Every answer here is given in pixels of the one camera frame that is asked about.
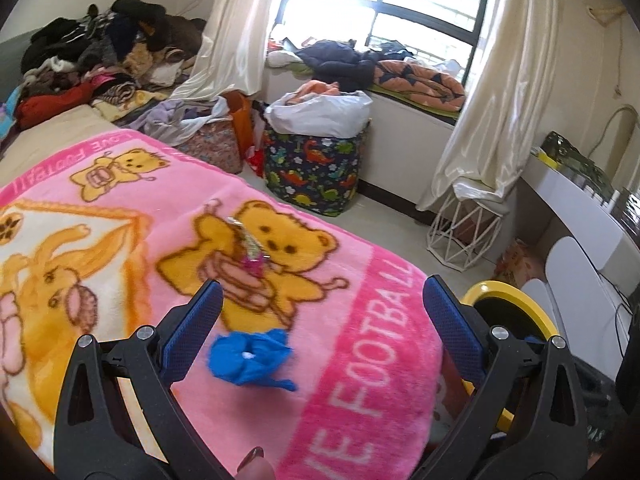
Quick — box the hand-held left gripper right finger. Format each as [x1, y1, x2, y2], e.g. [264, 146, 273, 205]
[422, 274, 588, 480]

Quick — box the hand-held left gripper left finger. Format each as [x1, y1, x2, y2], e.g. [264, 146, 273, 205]
[52, 280, 224, 480]

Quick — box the blue cloth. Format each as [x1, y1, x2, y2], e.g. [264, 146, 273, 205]
[207, 329, 298, 392]

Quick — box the yellow-rimmed black bin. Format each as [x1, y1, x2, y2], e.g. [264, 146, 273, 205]
[460, 281, 560, 441]

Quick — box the person's left hand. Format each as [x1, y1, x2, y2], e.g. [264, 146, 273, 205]
[235, 446, 276, 480]

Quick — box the shiny candy wrapper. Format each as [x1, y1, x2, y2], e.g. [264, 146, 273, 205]
[227, 215, 271, 278]

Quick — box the white curved chair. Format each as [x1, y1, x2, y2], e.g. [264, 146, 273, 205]
[520, 236, 626, 381]

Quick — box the pink bear printed blanket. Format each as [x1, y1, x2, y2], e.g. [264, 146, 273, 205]
[0, 129, 446, 480]

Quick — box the white desk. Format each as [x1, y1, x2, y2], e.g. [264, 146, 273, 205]
[517, 160, 640, 281]

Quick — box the red gift bag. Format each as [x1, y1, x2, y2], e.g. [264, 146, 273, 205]
[244, 144, 266, 177]

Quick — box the floral fabric bag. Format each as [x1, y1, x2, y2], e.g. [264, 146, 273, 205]
[180, 115, 243, 175]

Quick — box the dinosaur print fabric basket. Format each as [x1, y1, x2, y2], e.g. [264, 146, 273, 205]
[263, 120, 371, 218]

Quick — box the white window seat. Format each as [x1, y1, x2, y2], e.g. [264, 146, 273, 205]
[262, 60, 461, 211]

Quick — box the pale lilac cloth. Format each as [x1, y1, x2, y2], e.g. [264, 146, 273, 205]
[120, 97, 231, 145]

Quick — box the orange paper bag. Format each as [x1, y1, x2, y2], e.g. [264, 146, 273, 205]
[222, 91, 256, 158]

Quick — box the bed with beige sheet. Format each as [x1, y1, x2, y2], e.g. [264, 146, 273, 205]
[0, 30, 131, 196]

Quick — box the orange patterned quilt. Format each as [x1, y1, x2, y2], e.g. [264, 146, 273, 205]
[374, 57, 467, 113]

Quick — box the cream satin curtain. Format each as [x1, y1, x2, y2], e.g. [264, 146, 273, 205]
[417, 0, 568, 211]
[170, 0, 281, 103]

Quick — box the white plastic bag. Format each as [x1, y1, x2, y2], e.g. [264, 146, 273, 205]
[263, 90, 373, 138]

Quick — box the orange cloth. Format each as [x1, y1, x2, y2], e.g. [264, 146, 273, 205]
[285, 80, 342, 106]

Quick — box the striped colourful cloth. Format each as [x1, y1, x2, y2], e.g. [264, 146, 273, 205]
[0, 85, 21, 133]

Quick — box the dark puffer jacket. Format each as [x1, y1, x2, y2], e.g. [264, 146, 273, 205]
[295, 40, 376, 92]

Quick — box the pile of dark clothes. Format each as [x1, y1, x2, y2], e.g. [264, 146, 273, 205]
[20, 0, 208, 126]

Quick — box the white wire stool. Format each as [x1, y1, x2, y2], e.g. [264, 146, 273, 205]
[426, 182, 506, 273]

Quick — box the white wall cable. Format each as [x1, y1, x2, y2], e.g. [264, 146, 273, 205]
[585, 5, 640, 161]

